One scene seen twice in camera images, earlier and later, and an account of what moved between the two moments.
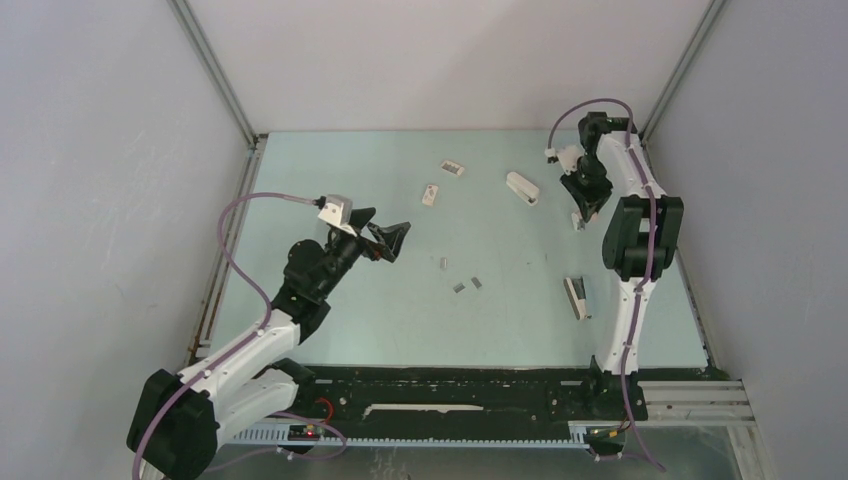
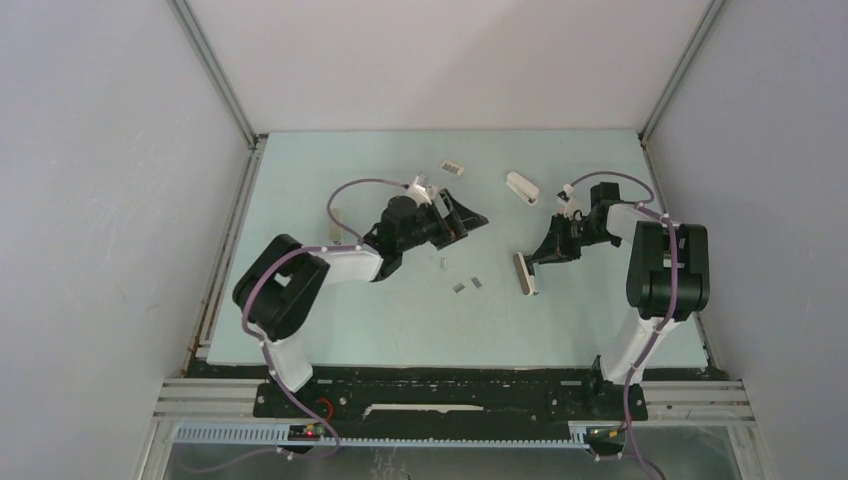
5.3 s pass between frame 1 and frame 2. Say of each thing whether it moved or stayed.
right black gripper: moved
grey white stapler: moved
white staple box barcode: stayed
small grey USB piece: moved
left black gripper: moved
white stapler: stayed
